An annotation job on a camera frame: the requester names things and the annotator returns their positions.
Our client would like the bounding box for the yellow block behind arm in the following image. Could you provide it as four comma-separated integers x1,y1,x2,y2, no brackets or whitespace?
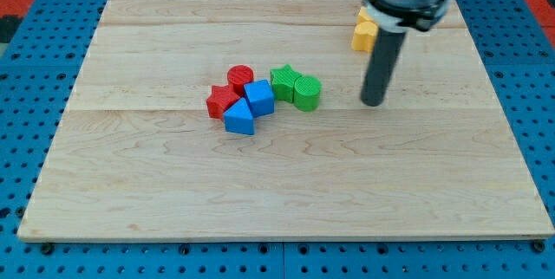
356,6,375,24

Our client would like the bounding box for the green star block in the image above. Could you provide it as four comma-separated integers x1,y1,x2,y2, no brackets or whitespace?
271,64,302,103

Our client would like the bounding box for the red star block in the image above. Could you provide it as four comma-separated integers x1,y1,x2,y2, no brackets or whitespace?
206,85,240,120

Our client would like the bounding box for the blue cube block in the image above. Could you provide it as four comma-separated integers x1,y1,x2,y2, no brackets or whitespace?
244,79,275,118

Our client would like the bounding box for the blue triangle block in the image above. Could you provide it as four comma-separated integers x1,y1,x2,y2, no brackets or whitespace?
223,98,255,135

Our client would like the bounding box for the green cylinder block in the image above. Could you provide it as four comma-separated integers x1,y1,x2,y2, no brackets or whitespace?
293,75,322,112

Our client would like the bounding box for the red cylinder block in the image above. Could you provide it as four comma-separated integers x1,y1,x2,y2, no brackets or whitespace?
227,65,254,96

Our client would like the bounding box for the yellow heart block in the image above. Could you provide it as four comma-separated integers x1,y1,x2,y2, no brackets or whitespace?
351,22,378,53

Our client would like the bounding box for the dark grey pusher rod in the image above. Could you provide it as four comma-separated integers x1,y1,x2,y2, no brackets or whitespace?
360,29,406,107

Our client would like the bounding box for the wooden board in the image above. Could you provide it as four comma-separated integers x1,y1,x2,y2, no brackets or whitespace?
18,0,554,243

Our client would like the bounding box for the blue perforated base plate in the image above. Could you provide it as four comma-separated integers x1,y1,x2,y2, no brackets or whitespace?
1,0,554,278

